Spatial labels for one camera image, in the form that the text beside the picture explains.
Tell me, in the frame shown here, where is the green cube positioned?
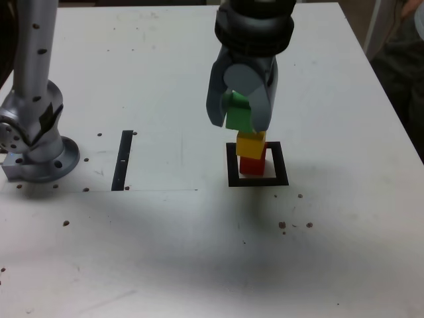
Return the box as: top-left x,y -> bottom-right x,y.
221,91 -> 254,133

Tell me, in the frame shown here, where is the white post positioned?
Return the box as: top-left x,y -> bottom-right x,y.
363,0 -> 382,49

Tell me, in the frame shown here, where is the black tape strip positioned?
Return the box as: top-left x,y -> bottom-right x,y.
111,130 -> 134,192

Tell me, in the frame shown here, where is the red cube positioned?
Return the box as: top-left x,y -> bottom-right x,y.
238,142 -> 268,176

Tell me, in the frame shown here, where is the yellow cube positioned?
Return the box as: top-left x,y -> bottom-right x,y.
235,131 -> 268,160

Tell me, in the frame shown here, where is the black tape square outline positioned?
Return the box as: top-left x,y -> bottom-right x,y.
225,141 -> 290,188

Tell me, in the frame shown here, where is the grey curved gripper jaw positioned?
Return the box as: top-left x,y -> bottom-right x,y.
223,56 -> 279,133
205,46 -> 235,129

